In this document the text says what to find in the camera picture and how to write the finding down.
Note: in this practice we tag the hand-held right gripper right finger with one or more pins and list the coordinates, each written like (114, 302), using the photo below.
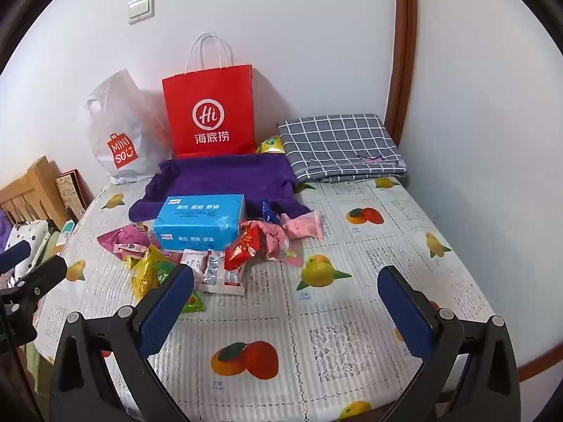
(404, 312)

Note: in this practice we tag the magenta snack packet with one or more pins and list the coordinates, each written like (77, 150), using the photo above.
(121, 236)

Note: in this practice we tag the white light switch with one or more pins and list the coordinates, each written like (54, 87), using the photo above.
(140, 9)

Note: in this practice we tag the white plastic bag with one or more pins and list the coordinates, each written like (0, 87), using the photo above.
(114, 123)

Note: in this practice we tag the light pink snack packet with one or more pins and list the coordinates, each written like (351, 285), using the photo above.
(303, 225)

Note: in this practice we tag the brown wooden door frame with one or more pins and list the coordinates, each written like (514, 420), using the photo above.
(402, 74)

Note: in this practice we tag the white red snack packet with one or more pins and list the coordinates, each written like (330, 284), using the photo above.
(217, 274)

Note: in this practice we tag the grey checked folded cloth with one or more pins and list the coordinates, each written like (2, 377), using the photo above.
(338, 145)

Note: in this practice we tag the wooden headboard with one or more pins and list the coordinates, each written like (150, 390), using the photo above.
(31, 184)

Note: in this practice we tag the small blue snack packet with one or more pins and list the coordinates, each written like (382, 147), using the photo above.
(268, 213)

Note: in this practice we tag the yellow green snack packet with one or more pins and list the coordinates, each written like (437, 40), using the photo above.
(272, 145)

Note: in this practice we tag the blue tissue pack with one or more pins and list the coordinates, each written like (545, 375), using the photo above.
(198, 224)

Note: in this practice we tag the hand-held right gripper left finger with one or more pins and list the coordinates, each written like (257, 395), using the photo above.
(169, 307)

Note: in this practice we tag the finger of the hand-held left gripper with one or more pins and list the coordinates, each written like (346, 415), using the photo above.
(15, 256)
(44, 278)

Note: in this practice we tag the purple towel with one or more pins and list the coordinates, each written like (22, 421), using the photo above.
(211, 176)

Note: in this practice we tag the white polka dot cloth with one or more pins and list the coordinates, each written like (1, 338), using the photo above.
(33, 231)

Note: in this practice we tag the red paper bag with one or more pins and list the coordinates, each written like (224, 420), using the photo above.
(206, 96)

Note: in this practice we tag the patterned box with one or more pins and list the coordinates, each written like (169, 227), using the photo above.
(72, 193)

